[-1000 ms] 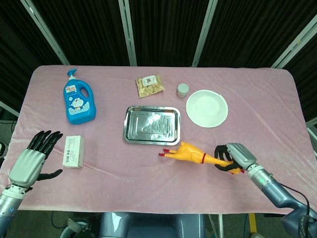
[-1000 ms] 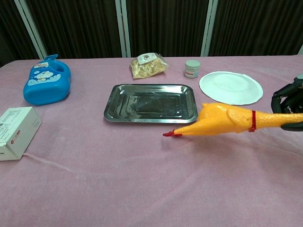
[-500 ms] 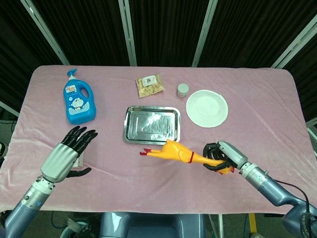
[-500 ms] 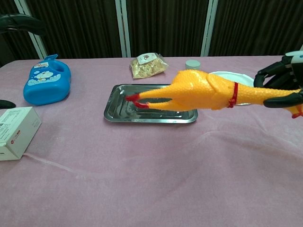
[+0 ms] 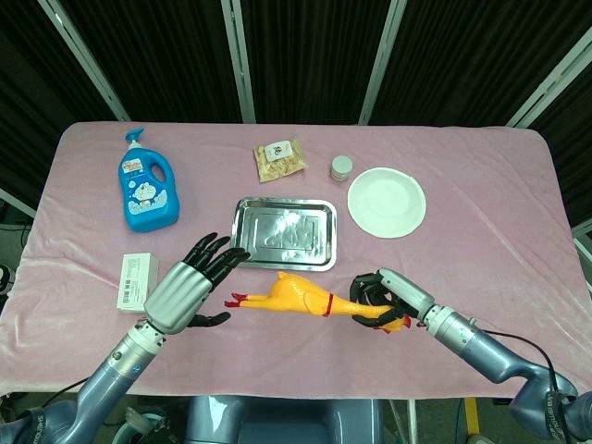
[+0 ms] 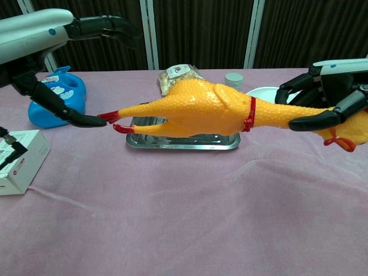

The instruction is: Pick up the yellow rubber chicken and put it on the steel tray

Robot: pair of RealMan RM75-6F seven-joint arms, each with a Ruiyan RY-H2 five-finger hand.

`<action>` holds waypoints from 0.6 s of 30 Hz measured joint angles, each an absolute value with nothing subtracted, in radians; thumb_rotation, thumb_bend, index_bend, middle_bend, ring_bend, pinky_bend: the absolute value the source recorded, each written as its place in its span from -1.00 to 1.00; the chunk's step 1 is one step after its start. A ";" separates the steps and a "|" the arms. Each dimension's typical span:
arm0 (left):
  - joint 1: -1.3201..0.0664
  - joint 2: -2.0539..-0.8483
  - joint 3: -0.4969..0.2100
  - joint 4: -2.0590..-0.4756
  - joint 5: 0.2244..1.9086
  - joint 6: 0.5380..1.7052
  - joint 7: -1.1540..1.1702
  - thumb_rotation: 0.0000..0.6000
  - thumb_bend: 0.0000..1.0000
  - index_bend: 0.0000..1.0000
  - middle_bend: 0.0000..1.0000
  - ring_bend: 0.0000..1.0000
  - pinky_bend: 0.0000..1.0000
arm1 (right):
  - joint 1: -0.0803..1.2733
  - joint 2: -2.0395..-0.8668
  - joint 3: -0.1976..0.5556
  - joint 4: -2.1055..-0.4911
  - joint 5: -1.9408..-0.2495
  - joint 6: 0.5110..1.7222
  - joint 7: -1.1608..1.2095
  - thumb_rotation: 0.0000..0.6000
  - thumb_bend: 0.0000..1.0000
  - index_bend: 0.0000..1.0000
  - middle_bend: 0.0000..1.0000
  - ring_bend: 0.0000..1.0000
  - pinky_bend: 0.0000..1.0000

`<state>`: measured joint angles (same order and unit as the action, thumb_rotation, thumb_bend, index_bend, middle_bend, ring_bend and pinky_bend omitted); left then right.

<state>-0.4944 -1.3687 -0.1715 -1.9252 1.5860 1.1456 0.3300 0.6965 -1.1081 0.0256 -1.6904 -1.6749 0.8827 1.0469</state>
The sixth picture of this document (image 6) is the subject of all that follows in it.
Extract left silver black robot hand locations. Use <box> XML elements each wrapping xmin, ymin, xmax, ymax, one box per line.
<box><xmin>0</xmin><ymin>8</ymin><xmax>139</xmax><ymax>128</ymax></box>

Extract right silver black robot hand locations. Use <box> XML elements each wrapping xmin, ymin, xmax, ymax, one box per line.
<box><xmin>274</xmin><ymin>58</ymin><xmax>368</xmax><ymax>132</ymax></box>

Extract yellow rubber chicken toy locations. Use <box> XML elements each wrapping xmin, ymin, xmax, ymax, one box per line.
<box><xmin>97</xmin><ymin>79</ymin><xmax>368</xmax><ymax>152</ymax></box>

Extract stainless steel rectangular tray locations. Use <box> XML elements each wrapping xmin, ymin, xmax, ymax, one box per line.
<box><xmin>125</xmin><ymin>101</ymin><xmax>242</xmax><ymax>151</ymax></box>

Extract dark ribbed partition panel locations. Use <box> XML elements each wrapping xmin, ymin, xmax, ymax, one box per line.
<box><xmin>152</xmin><ymin>0</ymin><xmax>254</xmax><ymax>70</ymax></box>
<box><xmin>30</xmin><ymin>0</ymin><xmax>150</xmax><ymax>72</ymax></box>
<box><xmin>255</xmin><ymin>0</ymin><xmax>368</xmax><ymax>69</ymax></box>

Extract blue cartoon shampoo bottle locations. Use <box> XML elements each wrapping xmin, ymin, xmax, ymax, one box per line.
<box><xmin>28</xmin><ymin>66</ymin><xmax>87</xmax><ymax>129</ymax></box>

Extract white paper plate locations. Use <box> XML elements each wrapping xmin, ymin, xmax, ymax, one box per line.
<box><xmin>246</xmin><ymin>87</ymin><xmax>297</xmax><ymax>105</ymax></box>

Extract small white lidded jar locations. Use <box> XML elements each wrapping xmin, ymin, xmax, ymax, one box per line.
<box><xmin>224</xmin><ymin>72</ymin><xmax>244</xmax><ymax>90</ymax></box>

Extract white cardboard box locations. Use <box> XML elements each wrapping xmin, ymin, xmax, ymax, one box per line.
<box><xmin>0</xmin><ymin>129</ymin><xmax>51</xmax><ymax>197</ymax></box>

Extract clear bag of snacks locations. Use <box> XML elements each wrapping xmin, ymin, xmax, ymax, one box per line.
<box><xmin>157</xmin><ymin>64</ymin><xmax>205</xmax><ymax>96</ymax></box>

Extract pink tablecloth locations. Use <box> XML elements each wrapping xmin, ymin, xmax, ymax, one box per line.
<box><xmin>0</xmin><ymin>68</ymin><xmax>368</xmax><ymax>276</ymax></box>

